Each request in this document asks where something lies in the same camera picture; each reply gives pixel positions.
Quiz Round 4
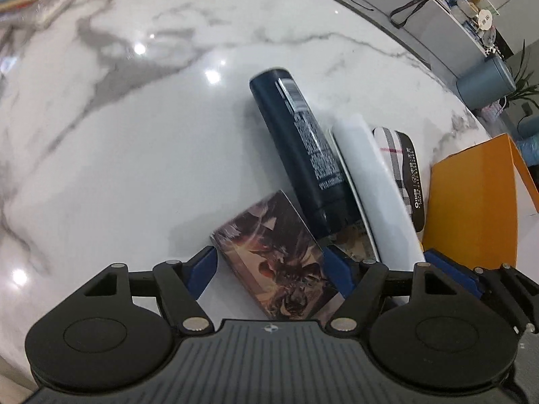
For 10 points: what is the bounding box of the grey-blue trash bin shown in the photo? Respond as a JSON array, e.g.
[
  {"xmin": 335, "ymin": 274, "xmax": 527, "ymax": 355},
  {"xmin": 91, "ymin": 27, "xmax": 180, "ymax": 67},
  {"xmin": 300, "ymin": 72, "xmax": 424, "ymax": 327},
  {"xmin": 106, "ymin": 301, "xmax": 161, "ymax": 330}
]
[{"xmin": 456, "ymin": 55, "xmax": 516, "ymax": 110}]

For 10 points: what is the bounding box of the printed card box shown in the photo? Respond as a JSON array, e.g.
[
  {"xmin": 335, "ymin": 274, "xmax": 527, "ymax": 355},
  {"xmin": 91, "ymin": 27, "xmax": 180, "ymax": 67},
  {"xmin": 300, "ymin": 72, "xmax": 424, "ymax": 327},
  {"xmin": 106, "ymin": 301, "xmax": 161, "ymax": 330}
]
[{"xmin": 211, "ymin": 191, "xmax": 344, "ymax": 325}]

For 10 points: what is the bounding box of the dark blue spray can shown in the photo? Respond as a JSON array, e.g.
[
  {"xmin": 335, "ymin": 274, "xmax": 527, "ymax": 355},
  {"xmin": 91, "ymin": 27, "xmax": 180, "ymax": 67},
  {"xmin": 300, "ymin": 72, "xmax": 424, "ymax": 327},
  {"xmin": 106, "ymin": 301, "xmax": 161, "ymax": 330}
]
[{"xmin": 249, "ymin": 68, "xmax": 361, "ymax": 239}]

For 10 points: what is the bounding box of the green floor plant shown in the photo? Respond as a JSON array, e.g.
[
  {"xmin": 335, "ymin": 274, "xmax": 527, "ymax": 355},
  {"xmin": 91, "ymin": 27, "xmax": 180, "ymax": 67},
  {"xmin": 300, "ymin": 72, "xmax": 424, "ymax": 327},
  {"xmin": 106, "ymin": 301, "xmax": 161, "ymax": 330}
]
[{"xmin": 506, "ymin": 41, "xmax": 538, "ymax": 108}]

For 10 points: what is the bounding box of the white round fan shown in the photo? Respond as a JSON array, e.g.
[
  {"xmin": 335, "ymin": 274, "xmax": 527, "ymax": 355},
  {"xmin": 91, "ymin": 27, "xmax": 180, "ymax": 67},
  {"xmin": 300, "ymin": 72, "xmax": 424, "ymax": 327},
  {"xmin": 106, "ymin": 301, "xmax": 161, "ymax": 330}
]
[{"xmin": 475, "ymin": 9, "xmax": 493, "ymax": 31}]

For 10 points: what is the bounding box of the white rectangular case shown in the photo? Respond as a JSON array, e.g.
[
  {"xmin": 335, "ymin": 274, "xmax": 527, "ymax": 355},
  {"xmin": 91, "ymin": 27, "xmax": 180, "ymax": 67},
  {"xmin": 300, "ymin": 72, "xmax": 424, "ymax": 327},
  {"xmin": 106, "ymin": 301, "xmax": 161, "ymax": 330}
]
[{"xmin": 331, "ymin": 114, "xmax": 424, "ymax": 271}]

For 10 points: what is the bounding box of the plaid glasses case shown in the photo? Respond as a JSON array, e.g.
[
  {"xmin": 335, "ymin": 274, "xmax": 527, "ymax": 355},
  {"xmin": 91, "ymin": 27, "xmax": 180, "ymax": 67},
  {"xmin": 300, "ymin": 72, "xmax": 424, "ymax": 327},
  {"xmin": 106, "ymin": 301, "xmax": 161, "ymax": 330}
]
[{"xmin": 373, "ymin": 127, "xmax": 425, "ymax": 233}]

